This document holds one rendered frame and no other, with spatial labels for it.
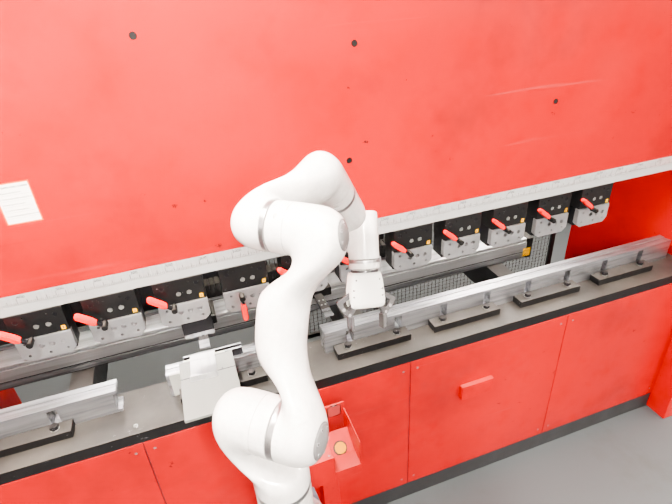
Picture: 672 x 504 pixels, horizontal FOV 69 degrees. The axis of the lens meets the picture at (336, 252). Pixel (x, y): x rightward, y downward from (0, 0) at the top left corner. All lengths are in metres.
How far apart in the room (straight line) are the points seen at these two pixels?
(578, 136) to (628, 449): 1.64
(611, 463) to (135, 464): 2.14
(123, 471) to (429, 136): 1.49
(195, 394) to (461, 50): 1.33
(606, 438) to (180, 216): 2.35
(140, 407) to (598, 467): 2.09
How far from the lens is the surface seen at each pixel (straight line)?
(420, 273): 2.20
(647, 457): 2.97
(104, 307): 1.61
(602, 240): 3.05
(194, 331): 1.71
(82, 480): 1.93
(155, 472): 1.93
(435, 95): 1.59
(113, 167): 1.42
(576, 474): 2.78
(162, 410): 1.83
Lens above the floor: 2.13
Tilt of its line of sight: 30 degrees down
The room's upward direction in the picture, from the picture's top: 4 degrees counter-clockwise
